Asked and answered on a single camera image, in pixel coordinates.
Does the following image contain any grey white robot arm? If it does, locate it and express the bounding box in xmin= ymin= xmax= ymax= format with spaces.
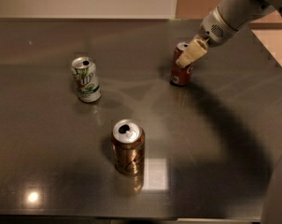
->
xmin=176 ymin=0 xmax=282 ymax=224

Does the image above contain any red coke can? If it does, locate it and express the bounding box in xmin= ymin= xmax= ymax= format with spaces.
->
xmin=170 ymin=42 xmax=192 ymax=86

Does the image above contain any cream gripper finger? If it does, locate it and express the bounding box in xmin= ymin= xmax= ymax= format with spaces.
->
xmin=176 ymin=38 xmax=208 ymax=68

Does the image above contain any white green 7up can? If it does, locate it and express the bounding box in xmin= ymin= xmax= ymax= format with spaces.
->
xmin=71 ymin=56 xmax=101 ymax=103

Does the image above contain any orange brown soda can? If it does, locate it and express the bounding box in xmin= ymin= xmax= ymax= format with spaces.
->
xmin=111 ymin=119 xmax=145 ymax=175

